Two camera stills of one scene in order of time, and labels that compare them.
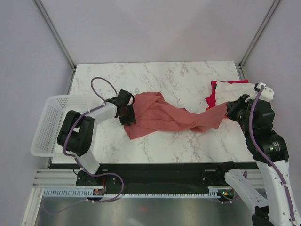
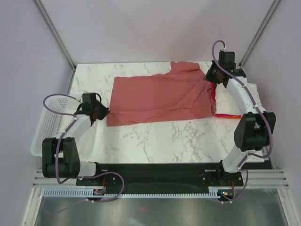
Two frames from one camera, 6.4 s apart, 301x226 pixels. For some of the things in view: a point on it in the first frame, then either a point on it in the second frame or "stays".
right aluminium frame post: x=251 y=46 stays
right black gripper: x=233 y=106 → x=209 y=77
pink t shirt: x=154 y=115 → x=184 y=92
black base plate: x=157 y=178 stays
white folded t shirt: x=226 y=92 stays
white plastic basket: x=45 y=142 stays
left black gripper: x=131 y=118 → x=105 y=111
